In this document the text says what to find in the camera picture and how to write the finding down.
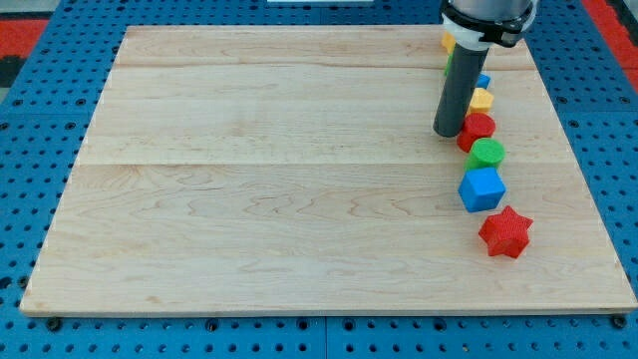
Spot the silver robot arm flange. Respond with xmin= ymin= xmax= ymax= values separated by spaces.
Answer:
xmin=440 ymin=0 xmax=539 ymax=51

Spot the wooden board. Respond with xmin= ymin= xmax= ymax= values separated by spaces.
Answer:
xmin=20 ymin=26 xmax=637 ymax=317

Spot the blue cube block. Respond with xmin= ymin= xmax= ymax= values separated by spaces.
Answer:
xmin=458 ymin=167 xmax=506 ymax=212

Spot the red cylinder block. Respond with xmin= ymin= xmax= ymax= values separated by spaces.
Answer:
xmin=457 ymin=113 xmax=496 ymax=153

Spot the green cylinder block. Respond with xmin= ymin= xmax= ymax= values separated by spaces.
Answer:
xmin=464 ymin=138 xmax=505 ymax=171

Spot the green block behind rod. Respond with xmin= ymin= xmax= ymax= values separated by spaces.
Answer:
xmin=444 ymin=53 xmax=454 ymax=76

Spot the yellow hexagon block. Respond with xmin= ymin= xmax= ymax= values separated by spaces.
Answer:
xmin=468 ymin=88 xmax=494 ymax=114

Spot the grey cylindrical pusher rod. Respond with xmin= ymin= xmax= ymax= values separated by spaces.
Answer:
xmin=433 ymin=45 xmax=488 ymax=138

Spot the yellow block at top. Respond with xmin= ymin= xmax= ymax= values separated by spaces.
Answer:
xmin=441 ymin=31 xmax=456 ymax=55

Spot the small blue block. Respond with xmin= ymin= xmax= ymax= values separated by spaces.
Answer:
xmin=476 ymin=73 xmax=491 ymax=90

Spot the red star block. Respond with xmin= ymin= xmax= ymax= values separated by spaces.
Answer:
xmin=478 ymin=205 xmax=533 ymax=258

